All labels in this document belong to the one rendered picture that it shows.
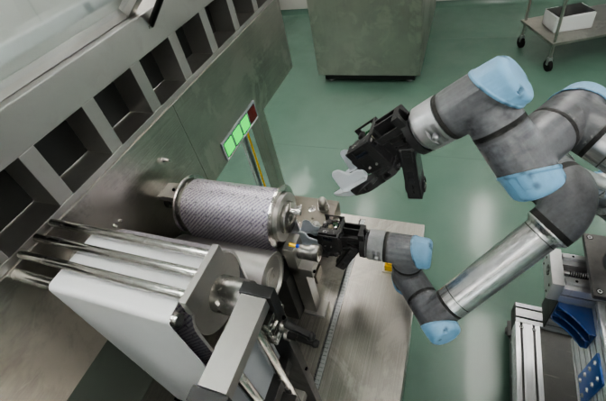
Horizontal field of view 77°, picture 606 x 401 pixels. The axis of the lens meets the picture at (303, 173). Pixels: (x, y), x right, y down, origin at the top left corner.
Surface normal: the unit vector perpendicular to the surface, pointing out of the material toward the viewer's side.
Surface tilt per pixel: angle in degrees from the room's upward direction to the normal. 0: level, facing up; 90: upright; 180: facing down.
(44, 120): 90
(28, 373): 90
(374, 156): 90
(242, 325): 0
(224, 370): 0
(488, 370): 0
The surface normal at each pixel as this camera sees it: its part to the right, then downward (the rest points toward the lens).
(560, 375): -0.18, -0.73
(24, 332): 0.93, 0.10
